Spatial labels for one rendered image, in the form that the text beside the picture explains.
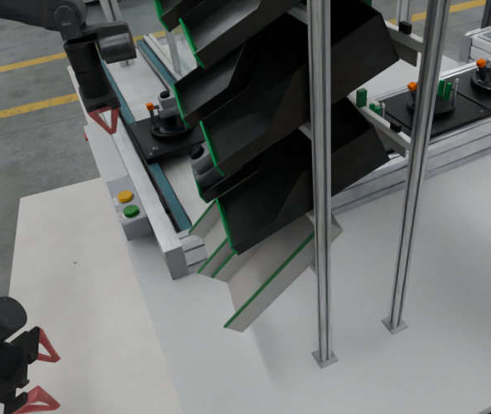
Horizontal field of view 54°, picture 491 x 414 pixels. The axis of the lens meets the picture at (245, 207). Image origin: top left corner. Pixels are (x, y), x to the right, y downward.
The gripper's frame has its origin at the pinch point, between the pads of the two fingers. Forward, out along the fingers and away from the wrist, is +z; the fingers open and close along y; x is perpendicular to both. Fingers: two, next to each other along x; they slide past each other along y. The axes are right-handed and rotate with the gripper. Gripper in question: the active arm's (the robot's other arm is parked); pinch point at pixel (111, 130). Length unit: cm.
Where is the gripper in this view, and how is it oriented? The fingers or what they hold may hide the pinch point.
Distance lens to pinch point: 109.3
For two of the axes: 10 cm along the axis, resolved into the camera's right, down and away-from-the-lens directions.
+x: -9.1, 3.7, -2.2
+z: 1.5, 7.5, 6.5
